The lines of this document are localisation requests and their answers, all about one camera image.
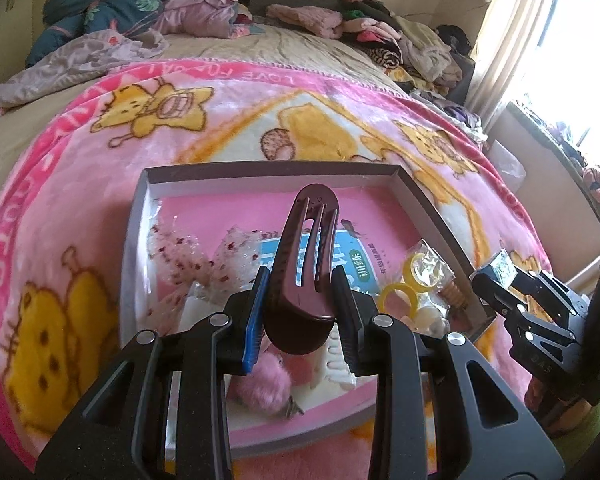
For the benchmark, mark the person's right forearm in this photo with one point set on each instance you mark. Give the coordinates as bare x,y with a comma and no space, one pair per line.
570,420

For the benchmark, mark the white plastic bag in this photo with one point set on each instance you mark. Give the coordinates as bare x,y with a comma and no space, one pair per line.
507,160

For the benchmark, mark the blue label card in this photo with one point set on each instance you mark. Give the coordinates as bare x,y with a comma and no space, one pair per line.
365,265

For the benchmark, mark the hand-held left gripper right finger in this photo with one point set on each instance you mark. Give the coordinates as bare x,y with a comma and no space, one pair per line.
344,320

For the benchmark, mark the cream wardrobe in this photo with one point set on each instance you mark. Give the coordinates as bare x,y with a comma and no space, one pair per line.
5,10

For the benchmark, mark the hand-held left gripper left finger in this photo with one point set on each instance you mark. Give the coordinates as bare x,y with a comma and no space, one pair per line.
256,320

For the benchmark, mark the small packet with dark card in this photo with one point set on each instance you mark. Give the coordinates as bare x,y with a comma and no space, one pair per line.
502,266

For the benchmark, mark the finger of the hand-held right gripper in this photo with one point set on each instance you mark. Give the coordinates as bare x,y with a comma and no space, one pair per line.
545,345
560,295

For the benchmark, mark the cream curtain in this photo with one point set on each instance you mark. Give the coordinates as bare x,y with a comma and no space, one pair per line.
510,35

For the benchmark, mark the grey cardboard box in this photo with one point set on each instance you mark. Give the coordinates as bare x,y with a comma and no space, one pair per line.
140,240

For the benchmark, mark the pile of clothes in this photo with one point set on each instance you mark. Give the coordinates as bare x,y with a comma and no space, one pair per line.
410,45

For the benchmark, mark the pink printed blanket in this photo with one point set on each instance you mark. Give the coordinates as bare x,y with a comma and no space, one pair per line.
70,210

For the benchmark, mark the pink pom-pom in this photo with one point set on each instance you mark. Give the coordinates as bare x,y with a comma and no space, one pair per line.
270,380

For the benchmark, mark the pink fuzzy garment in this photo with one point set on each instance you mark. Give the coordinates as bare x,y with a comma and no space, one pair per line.
305,17

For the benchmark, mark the window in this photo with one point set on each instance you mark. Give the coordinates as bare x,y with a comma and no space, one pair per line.
585,50

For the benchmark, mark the orange ridged hair clip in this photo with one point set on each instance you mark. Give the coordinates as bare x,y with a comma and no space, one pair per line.
455,296

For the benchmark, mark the lavender blanket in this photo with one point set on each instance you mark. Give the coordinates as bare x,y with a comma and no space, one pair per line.
80,55

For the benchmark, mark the clear bag of yellow rings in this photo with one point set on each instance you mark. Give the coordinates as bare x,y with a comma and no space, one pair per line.
420,270

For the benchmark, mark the lilac pink garment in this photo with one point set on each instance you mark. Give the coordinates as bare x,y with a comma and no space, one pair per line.
200,15

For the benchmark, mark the brown hair clip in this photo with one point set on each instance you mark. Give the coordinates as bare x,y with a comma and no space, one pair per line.
300,320

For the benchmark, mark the bed with beige sheet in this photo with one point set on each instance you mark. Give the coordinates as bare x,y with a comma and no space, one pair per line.
260,45

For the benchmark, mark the white comb hair clip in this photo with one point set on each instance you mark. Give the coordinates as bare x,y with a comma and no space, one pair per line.
337,370

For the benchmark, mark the white lace hair bow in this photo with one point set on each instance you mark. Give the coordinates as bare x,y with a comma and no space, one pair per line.
190,260

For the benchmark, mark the dark floral quilt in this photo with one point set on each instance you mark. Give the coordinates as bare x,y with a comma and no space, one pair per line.
100,0

